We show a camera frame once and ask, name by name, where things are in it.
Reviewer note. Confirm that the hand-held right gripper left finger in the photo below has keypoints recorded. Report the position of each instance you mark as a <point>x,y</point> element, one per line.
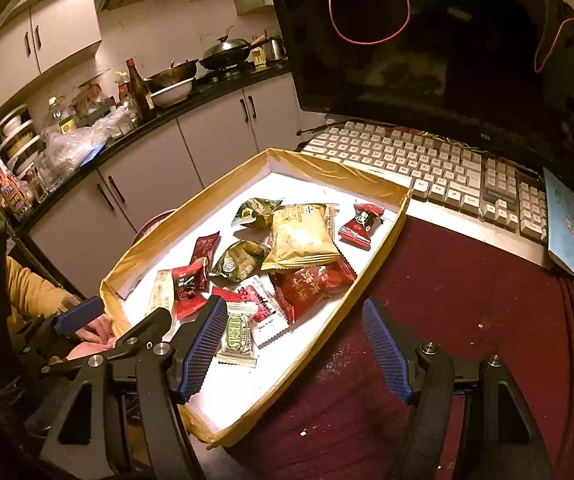
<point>202,350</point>

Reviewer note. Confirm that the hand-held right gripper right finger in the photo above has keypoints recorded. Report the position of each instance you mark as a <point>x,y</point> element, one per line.
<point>387,350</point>

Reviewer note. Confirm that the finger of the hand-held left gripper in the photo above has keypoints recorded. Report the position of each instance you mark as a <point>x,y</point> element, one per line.
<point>144,327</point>
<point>79,315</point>

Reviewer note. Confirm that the green and white snack packet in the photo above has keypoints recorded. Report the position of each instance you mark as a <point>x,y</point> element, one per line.
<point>237,335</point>

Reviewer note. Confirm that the white tray with wooden rim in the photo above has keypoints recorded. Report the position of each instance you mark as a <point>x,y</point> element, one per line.
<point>247,385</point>

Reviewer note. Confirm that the dark red snack packet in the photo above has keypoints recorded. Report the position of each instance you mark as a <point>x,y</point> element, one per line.
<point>206,250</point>

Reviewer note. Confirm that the large gold snack packet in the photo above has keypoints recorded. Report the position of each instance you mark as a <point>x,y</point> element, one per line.
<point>299,237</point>

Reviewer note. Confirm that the person's left forearm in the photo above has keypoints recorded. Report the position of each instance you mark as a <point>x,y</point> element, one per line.
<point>32,290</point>

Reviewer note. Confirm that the person's left hand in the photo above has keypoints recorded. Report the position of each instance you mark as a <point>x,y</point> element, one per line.
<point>96,332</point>

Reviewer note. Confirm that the beige snack packet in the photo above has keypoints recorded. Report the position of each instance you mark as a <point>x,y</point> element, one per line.
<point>162,290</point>

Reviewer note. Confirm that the small red snack packet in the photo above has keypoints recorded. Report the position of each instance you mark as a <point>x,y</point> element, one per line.
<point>189,290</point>

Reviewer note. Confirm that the white and red snack packet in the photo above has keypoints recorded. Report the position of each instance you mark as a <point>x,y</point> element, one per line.
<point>262,305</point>

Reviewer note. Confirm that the large red snack packet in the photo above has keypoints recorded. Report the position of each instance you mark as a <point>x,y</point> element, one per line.
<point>317,287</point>

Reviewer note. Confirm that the round red stool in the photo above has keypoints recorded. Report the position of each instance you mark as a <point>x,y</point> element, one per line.
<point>149,225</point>

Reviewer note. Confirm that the red label bottle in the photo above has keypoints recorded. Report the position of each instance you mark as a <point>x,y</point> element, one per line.
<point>14,190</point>

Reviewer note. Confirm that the red twisted candy packet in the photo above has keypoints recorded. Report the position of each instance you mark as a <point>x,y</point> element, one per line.
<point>359,227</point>

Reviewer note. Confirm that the stacked round containers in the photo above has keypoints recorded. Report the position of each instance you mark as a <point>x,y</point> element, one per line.
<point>17,135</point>

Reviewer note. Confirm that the clear plastic bags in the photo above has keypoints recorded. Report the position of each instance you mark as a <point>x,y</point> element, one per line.
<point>77,145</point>

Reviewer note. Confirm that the beige computer keyboard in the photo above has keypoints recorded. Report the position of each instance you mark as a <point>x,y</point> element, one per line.
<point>417,165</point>

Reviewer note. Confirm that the clear oil bottle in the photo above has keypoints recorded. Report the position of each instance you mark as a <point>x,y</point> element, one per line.
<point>59,117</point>

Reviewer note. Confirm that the white lower kitchen cabinets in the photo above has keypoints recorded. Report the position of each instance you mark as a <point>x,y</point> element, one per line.
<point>217,140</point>

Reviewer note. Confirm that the blue notebook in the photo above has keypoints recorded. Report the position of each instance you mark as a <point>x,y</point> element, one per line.
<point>564,220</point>

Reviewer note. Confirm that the dark sauce bottle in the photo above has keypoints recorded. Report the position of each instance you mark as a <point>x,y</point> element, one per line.
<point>139,90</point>

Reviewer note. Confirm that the metal mixing bowl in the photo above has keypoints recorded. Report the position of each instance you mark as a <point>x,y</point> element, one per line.
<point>172,94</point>

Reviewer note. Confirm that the dark frying pan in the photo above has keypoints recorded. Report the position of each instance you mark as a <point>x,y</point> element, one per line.
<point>172,74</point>

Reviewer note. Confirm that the black kitchen countertop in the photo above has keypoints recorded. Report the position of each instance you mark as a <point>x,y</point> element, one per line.
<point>227,86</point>

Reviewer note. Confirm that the white upper kitchen cabinet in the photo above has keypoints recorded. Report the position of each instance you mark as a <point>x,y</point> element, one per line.
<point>42,45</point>

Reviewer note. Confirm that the wok with lid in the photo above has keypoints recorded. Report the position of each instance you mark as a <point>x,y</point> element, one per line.
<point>224,52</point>

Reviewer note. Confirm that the black computer monitor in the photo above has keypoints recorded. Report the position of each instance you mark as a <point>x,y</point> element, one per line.
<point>442,60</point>

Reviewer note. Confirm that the steel pot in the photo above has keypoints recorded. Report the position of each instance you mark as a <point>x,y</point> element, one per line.
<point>273,49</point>

